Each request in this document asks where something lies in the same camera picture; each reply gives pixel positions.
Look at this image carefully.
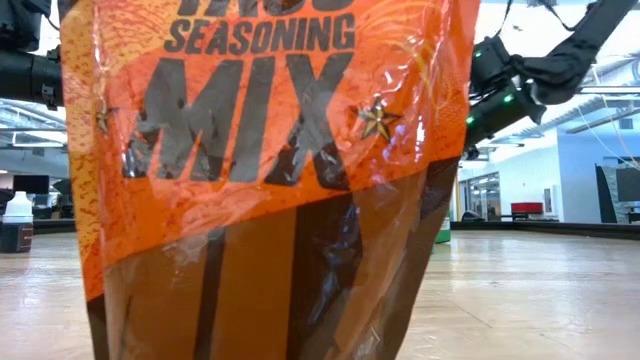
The orange taco seasoning mix packet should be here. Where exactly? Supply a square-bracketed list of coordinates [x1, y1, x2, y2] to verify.
[57, 0, 481, 360]

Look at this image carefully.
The red cabinet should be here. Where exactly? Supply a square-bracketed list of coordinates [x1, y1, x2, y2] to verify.
[510, 201, 544, 215]

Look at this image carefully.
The green Apple Jacks cereal box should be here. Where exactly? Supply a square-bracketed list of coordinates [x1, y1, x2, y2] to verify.
[433, 215, 452, 245]

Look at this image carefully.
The black aluminium table frame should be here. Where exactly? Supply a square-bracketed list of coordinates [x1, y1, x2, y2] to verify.
[0, 217, 640, 240]

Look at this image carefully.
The small dark bottle white cap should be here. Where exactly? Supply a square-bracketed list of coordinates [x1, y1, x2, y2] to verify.
[0, 191, 35, 254]

